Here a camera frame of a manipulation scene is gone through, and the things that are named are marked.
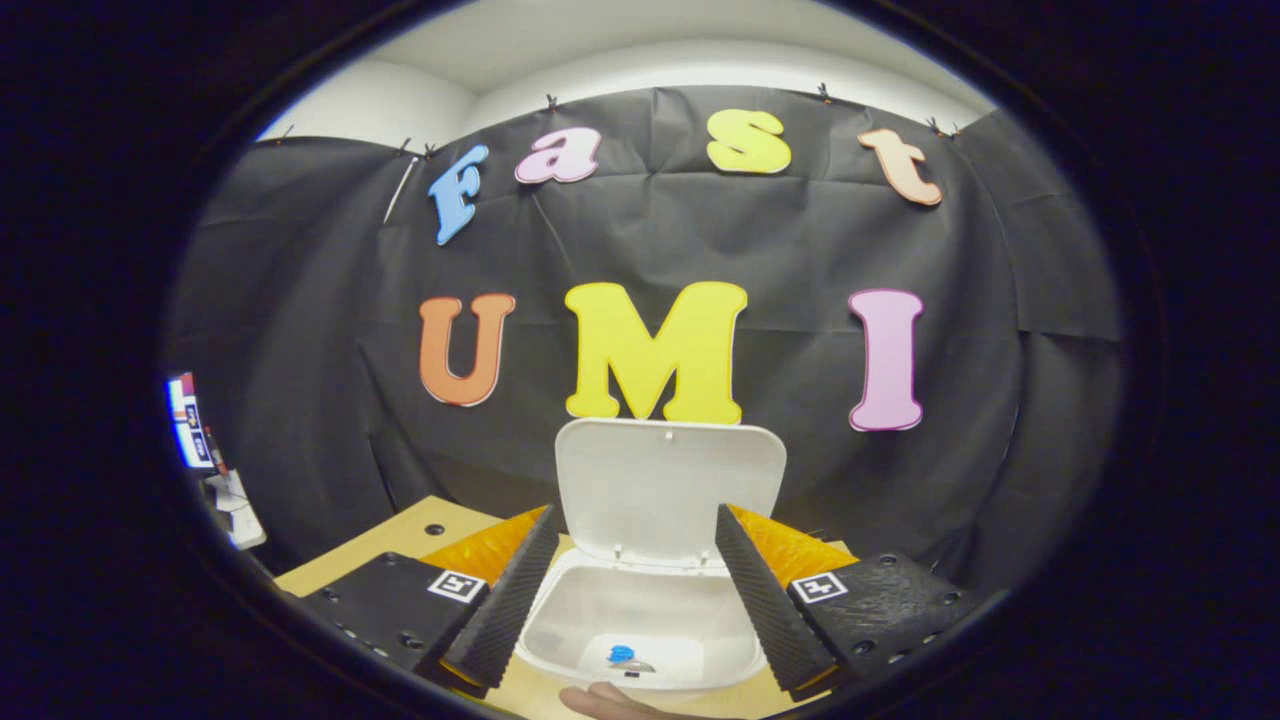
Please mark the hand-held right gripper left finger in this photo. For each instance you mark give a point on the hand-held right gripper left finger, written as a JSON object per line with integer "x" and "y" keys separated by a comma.
{"x": 510, "y": 600}

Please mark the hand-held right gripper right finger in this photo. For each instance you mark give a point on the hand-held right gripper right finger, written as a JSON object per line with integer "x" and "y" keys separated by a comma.
{"x": 765, "y": 610}

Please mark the white desktop garbage bin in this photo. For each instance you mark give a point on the white desktop garbage bin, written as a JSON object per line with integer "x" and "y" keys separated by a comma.
{"x": 660, "y": 480}

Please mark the wooden desktop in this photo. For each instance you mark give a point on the wooden desktop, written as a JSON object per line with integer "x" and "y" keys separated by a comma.
{"x": 380, "y": 545}

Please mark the black backdrop cloth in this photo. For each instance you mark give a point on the black backdrop cloth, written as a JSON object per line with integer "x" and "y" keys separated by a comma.
{"x": 1000, "y": 400}

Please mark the computer monitor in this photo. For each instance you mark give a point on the computer monitor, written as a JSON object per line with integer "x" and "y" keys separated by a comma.
{"x": 190, "y": 425}

